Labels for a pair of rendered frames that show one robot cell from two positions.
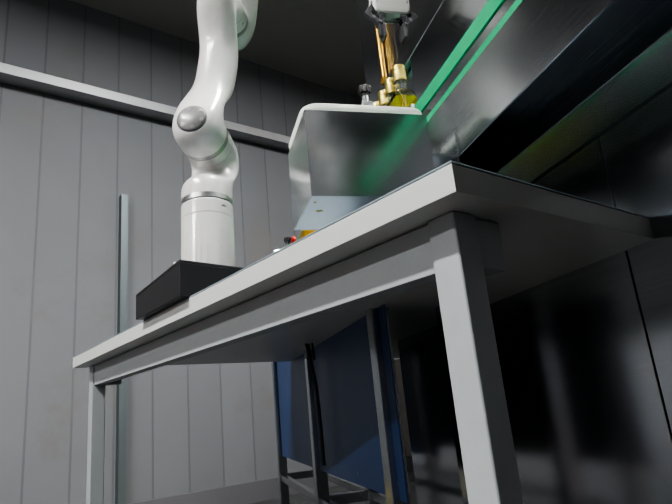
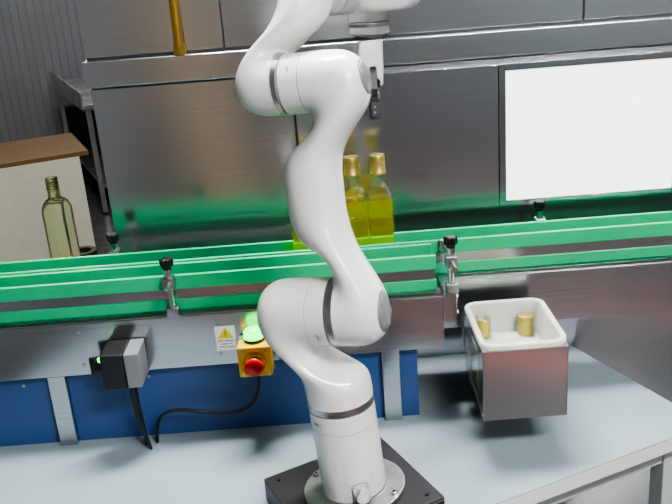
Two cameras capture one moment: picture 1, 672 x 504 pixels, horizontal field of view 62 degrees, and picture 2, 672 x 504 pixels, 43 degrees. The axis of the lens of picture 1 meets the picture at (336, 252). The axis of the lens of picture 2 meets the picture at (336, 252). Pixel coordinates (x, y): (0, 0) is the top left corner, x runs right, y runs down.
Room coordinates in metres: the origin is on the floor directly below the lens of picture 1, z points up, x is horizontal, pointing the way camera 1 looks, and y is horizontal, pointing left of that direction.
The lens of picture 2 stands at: (0.85, 1.58, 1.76)
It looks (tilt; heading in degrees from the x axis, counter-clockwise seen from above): 20 degrees down; 286
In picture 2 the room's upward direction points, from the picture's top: 4 degrees counter-clockwise
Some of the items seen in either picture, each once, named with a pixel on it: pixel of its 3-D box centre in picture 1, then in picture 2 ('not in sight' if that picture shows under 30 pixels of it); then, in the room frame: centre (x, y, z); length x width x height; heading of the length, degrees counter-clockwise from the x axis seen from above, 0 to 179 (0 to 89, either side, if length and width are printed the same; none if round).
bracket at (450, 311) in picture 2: not in sight; (448, 298); (1.08, -0.14, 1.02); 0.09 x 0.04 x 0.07; 105
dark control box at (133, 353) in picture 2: not in sight; (124, 364); (1.74, 0.14, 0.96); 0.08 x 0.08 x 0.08; 15
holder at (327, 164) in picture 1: (372, 174); (510, 353); (0.94, -0.08, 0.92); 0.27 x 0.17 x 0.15; 105
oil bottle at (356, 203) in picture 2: not in sight; (355, 231); (1.29, -0.19, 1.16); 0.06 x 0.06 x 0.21; 15
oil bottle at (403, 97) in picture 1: (406, 129); (381, 229); (1.24, -0.20, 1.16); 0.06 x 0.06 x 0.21; 15
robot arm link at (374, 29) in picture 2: not in sight; (369, 28); (1.24, -0.21, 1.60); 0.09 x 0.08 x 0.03; 105
